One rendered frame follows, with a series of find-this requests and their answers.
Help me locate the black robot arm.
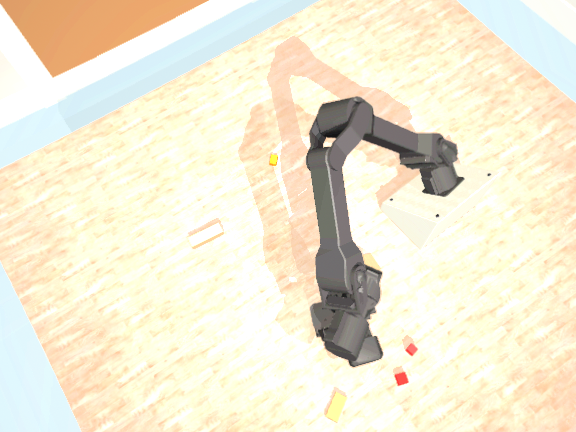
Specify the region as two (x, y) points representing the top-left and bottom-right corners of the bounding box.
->
(306, 96), (465, 361)

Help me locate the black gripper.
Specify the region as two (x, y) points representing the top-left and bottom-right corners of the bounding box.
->
(331, 292), (384, 367)

